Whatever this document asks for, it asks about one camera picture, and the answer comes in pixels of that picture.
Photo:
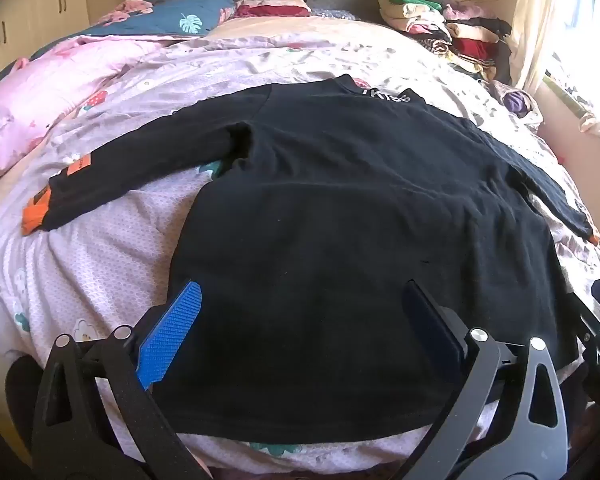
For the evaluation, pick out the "red cloth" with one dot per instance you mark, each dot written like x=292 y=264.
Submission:
x=272 y=10

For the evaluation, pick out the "floral laundry basket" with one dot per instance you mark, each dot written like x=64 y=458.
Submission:
x=517 y=102

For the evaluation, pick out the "window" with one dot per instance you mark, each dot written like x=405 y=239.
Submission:
x=597 y=45

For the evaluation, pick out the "cream wardrobe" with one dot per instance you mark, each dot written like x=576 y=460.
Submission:
x=27 y=5

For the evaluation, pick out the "beige blanket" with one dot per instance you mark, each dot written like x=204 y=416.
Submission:
x=300 y=27

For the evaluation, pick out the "pile of folded clothes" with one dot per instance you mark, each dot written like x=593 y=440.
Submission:
x=455 y=30

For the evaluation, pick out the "black long-sleeved sweater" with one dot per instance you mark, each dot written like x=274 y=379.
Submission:
x=340 y=240

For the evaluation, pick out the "purple strawberry print quilt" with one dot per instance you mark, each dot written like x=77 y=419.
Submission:
x=105 y=260

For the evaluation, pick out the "blue leaf print quilt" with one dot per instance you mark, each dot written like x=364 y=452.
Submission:
x=180 y=12

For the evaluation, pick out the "pink blanket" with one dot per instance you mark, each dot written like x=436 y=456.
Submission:
x=40 y=95

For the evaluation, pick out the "cream curtain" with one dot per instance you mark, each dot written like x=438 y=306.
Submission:
x=537 y=15

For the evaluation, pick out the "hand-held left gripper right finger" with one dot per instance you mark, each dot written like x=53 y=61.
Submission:
x=432 y=327

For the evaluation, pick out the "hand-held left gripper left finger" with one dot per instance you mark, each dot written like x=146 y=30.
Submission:
x=172 y=327

